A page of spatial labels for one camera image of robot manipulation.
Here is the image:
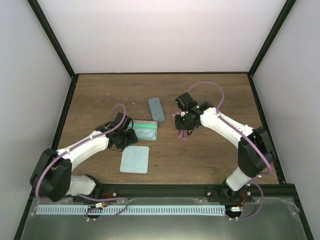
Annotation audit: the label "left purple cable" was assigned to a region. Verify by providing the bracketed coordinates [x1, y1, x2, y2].
[34, 103, 130, 223]

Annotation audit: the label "pink sunglasses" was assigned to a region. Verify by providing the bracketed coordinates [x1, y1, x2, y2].
[171, 111, 187, 140]

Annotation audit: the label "green glasses case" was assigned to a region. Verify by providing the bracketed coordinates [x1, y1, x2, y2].
[133, 120, 158, 141]

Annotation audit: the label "blue-grey glasses case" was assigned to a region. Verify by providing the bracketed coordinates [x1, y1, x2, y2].
[148, 97, 166, 124]

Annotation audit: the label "light blue cloth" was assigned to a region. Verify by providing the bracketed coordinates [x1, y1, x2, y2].
[120, 146, 149, 174]
[134, 128, 158, 141]

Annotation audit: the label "purple cable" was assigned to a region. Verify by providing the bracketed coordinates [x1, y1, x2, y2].
[187, 81, 273, 222]
[34, 103, 130, 223]

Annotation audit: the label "light blue slotted cable duct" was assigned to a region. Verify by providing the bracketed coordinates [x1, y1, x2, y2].
[36, 204, 226, 216]

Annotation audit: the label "black aluminium frame rail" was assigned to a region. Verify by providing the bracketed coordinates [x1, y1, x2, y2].
[32, 183, 296, 201]

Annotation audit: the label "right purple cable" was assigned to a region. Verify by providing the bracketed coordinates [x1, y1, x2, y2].
[187, 81, 273, 222]

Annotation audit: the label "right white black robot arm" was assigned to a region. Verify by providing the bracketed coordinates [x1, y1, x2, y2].
[174, 92, 276, 202]

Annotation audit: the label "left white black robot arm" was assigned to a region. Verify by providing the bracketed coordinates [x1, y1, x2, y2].
[30, 112, 138, 202]

